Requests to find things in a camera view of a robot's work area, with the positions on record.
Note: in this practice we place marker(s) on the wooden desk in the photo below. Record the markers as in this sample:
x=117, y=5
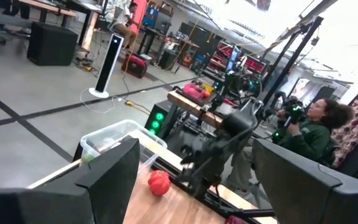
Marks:
x=51, y=7

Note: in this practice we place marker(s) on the clear plastic bin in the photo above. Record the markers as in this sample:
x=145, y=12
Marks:
x=117, y=133

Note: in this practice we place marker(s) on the red board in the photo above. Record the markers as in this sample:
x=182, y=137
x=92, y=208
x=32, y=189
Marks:
x=140, y=12

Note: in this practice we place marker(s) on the black speaker cabinet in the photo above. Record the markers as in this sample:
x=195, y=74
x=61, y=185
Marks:
x=51, y=43

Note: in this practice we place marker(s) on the person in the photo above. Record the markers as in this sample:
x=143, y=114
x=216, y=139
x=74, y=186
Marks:
x=124, y=18
x=309, y=140

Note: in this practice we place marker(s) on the lit computer monitor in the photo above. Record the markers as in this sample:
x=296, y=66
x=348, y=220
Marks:
x=233, y=59

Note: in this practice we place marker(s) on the pink plastic bin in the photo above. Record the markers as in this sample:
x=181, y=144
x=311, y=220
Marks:
x=193, y=91

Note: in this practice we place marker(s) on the wooden workbench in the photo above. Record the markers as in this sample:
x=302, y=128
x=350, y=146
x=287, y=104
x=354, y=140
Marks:
x=191, y=107

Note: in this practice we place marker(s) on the black computer green fans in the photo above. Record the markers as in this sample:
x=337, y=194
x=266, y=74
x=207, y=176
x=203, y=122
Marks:
x=158, y=121

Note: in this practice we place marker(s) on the red parts shelf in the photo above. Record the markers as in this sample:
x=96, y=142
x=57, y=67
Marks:
x=253, y=63

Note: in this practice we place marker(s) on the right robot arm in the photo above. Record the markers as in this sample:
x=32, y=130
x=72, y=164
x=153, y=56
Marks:
x=238, y=121

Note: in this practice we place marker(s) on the black frame upright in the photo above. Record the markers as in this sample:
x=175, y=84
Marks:
x=291, y=60

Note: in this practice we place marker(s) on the red bell pepper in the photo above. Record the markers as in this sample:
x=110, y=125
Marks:
x=159, y=185

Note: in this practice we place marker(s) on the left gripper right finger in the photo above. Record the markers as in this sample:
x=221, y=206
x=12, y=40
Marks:
x=297, y=193

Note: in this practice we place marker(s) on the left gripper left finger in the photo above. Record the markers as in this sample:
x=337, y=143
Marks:
x=110, y=186

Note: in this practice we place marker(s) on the red tool bag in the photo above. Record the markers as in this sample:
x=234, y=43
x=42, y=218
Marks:
x=134, y=66

